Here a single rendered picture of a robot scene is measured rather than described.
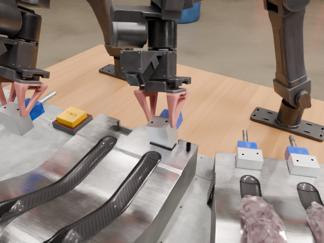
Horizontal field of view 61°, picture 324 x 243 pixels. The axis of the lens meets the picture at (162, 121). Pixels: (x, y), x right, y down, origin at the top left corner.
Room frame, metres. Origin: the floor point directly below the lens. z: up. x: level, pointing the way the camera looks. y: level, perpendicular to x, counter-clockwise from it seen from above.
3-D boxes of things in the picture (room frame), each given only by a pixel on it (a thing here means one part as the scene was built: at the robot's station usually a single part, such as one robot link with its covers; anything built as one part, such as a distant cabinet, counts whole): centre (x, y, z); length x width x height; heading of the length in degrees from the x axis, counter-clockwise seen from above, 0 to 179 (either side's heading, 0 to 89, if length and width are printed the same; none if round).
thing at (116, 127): (0.51, 0.09, 0.87); 0.05 x 0.05 x 0.04; 63
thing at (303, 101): (0.64, -0.35, 0.90); 0.09 x 0.06 x 0.06; 17
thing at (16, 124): (0.52, 0.29, 0.94); 0.13 x 0.05 x 0.05; 152
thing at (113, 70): (0.96, 0.15, 0.84); 0.20 x 0.07 x 0.08; 58
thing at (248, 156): (0.48, -0.19, 0.86); 0.13 x 0.05 x 0.05; 170
